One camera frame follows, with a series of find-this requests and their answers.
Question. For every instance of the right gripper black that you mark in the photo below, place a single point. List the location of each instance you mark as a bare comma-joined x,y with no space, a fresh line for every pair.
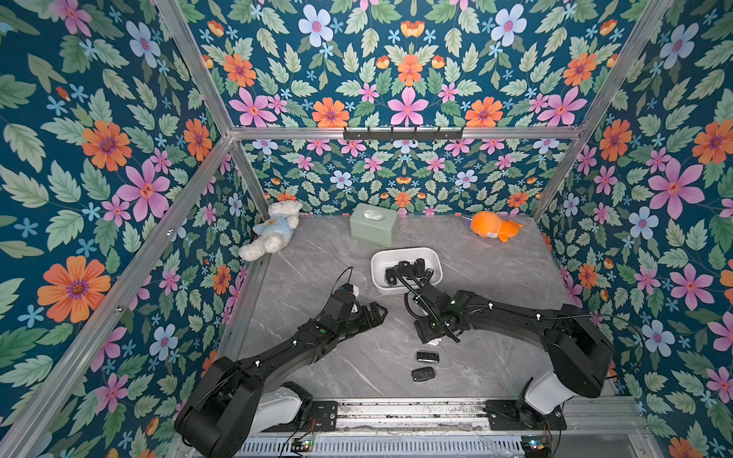
417,284

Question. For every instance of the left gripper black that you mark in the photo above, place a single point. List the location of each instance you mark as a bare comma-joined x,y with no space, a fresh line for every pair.
366,322

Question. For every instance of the black slim car key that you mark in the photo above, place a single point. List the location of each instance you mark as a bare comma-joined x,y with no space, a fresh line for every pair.
426,278

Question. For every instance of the white storage box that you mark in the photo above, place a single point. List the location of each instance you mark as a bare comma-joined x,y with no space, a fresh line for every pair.
390,258

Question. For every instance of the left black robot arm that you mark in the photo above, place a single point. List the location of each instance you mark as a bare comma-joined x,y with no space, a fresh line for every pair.
219,415

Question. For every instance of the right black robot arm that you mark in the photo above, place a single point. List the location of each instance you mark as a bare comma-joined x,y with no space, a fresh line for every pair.
579,352

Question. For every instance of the black car key bottom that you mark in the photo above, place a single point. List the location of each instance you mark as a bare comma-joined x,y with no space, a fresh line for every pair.
421,375

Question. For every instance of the green tissue box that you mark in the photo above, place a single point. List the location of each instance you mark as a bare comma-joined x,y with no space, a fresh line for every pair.
373,224

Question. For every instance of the orange plush toy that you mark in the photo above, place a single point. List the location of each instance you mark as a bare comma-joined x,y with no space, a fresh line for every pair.
489,225

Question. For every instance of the white teddy bear plush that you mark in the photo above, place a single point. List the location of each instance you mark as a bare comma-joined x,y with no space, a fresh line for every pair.
275,233

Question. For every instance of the white perforated vent strip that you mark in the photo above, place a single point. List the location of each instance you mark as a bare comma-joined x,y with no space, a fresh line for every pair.
373,446

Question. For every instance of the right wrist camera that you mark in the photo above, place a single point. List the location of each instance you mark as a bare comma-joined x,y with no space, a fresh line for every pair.
432,297

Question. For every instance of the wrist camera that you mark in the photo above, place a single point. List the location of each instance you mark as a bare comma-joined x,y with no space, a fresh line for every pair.
343,302
432,297

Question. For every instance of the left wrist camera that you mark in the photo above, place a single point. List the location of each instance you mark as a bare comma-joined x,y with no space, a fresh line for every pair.
343,302

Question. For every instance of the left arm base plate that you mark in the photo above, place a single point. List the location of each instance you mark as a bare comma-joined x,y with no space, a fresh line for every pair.
323,413

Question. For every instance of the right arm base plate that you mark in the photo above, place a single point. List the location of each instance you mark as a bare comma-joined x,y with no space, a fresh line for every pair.
511,415

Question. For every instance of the black hook rail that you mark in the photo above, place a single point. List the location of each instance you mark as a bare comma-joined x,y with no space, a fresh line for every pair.
392,134

